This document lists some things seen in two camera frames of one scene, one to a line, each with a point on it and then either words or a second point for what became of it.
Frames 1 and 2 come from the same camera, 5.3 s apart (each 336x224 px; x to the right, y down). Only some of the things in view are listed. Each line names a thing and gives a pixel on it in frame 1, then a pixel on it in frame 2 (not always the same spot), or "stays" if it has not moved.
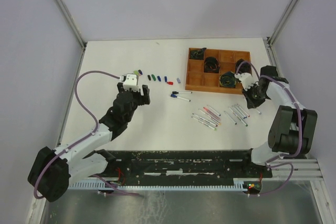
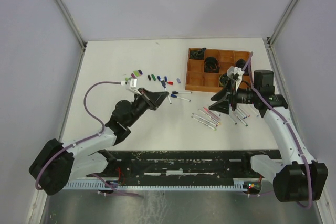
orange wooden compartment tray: [198, 80] stays
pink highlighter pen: [212, 114] stays
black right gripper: [251, 103] to [223, 105]
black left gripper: [143, 99] to [153, 106]
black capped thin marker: [230, 118] stays
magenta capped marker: [205, 120] stays
